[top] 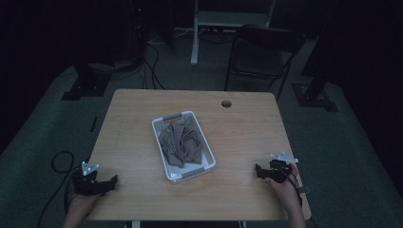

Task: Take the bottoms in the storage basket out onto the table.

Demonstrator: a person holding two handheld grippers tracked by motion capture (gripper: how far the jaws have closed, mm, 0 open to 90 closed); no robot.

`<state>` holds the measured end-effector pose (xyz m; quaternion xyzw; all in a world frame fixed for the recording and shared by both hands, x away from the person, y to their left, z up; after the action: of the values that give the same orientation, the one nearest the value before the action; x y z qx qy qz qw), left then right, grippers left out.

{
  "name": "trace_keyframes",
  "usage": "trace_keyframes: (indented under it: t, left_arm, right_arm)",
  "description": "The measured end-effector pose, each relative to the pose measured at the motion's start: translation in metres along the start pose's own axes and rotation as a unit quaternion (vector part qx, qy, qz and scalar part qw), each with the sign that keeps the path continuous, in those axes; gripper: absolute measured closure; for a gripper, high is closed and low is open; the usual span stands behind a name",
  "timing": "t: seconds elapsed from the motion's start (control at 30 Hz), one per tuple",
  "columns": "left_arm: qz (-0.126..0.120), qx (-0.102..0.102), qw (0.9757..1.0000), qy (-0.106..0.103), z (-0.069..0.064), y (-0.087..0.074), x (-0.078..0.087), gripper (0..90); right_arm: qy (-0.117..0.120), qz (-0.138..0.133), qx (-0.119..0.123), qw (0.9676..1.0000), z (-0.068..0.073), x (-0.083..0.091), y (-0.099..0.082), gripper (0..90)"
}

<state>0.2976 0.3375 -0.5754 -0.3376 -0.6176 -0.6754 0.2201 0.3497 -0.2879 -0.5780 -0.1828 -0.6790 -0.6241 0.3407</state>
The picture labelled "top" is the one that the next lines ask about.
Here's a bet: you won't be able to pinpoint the black floor cables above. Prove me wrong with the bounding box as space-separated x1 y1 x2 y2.
110 28 191 91

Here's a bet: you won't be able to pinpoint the black folding chair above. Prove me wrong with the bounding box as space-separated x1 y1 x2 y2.
223 24 306 103

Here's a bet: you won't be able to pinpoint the white plastic basket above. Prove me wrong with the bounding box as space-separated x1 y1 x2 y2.
151 110 217 184

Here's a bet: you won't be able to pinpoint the grey-brown cloth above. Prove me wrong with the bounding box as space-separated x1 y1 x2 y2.
158 116 204 169

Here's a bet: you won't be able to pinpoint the white desk frame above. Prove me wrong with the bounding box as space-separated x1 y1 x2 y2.
190 0 278 67

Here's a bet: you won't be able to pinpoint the person's left hand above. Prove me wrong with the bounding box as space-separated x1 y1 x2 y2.
67 191 103 217

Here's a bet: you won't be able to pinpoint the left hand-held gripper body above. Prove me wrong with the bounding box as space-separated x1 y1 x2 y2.
71 161 110 197

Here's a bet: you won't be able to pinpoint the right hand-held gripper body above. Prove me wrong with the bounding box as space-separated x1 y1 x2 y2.
260 152 299 184

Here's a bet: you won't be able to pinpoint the black cable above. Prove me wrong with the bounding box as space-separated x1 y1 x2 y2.
278 167 319 228
36 150 84 228

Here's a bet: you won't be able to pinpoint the person's right hand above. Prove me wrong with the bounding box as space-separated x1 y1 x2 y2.
264 164 302 213

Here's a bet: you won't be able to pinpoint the black stand base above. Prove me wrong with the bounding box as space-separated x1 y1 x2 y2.
291 75 339 113
61 62 112 103

